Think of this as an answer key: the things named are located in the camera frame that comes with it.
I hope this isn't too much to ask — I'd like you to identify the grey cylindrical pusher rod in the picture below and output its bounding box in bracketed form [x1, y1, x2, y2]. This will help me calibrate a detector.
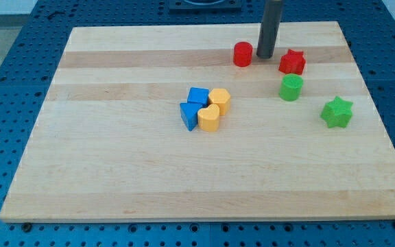
[256, 0, 284, 59]

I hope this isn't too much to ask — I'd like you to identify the red cylinder block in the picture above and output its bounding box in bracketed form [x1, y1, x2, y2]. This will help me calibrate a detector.
[233, 41, 253, 67]

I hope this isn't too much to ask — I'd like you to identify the red star block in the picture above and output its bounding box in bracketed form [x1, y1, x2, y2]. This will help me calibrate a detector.
[278, 49, 306, 75]

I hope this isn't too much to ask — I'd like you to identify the green cylinder block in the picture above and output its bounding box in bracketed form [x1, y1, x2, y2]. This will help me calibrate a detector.
[279, 73, 304, 102]

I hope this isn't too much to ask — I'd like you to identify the yellow hexagon block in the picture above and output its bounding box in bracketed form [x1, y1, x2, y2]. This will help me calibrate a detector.
[208, 88, 231, 116]

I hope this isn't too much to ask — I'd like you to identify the blue cube block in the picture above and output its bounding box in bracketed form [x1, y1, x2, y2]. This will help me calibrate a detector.
[187, 87, 209, 106]

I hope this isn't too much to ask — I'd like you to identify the green star block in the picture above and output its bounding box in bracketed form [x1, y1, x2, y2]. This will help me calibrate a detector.
[320, 96, 353, 128]

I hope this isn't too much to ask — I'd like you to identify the yellow heart block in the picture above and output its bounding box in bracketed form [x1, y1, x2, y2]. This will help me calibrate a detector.
[197, 104, 220, 132]

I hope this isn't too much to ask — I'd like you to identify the blue triangle block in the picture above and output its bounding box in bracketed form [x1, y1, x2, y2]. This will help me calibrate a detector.
[180, 102, 203, 131]

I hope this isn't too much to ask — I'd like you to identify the light wooden board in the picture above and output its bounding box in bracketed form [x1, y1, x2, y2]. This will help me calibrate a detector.
[0, 21, 395, 223]

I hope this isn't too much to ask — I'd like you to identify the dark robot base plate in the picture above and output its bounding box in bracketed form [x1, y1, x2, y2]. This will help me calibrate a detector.
[167, 0, 242, 12]

